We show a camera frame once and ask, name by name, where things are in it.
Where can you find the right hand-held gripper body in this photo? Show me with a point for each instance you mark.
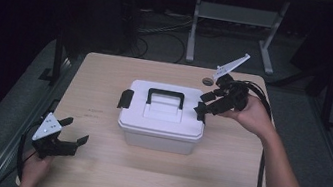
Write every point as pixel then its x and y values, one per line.
pixel 237 93

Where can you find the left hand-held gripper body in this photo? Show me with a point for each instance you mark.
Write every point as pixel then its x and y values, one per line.
pixel 47 127

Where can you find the white plastic storage box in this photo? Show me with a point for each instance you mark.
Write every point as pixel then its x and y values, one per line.
pixel 158 142

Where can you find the person's right hand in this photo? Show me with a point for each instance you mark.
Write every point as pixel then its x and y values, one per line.
pixel 255 117

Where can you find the person's left hand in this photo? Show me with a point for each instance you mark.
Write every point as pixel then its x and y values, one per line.
pixel 34 170

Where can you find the grey-legged background table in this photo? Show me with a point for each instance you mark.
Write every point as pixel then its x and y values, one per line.
pixel 234 13

